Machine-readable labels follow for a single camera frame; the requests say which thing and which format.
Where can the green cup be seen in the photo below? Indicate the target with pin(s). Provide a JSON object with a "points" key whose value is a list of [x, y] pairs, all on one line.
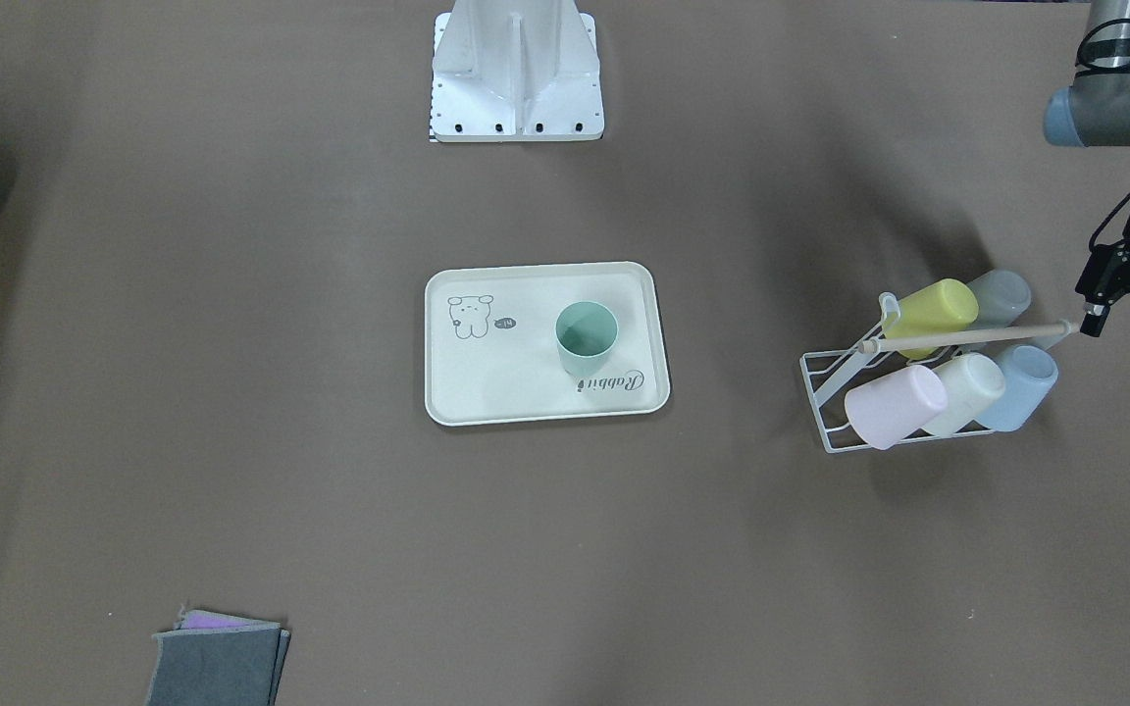
{"points": [[586, 333]]}

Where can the light blue cup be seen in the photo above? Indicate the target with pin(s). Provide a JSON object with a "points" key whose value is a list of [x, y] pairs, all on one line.
{"points": [[1029, 374]]}

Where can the grey cup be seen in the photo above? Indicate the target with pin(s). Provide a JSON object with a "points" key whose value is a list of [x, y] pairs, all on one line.
{"points": [[1002, 297]]}

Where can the cream white cup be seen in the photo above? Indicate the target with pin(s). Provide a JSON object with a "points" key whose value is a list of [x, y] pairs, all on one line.
{"points": [[973, 382]]}

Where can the yellow cup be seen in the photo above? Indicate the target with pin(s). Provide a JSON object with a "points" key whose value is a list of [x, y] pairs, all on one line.
{"points": [[946, 306]]}

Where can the pink cup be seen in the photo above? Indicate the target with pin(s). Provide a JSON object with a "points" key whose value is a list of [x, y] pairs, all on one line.
{"points": [[888, 409]]}

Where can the cream rabbit tray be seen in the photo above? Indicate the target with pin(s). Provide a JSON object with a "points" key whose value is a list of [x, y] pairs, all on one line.
{"points": [[492, 355]]}

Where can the grey folded cloth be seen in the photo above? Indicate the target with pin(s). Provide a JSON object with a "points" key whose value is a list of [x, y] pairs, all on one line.
{"points": [[241, 666]]}

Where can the purple cloth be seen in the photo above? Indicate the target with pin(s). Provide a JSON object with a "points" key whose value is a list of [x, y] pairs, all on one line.
{"points": [[197, 619]]}

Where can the white wire cup rack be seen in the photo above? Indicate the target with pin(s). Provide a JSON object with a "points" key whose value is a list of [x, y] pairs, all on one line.
{"points": [[829, 374]]}

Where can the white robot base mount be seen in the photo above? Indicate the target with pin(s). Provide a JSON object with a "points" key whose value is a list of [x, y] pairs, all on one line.
{"points": [[515, 71]]}

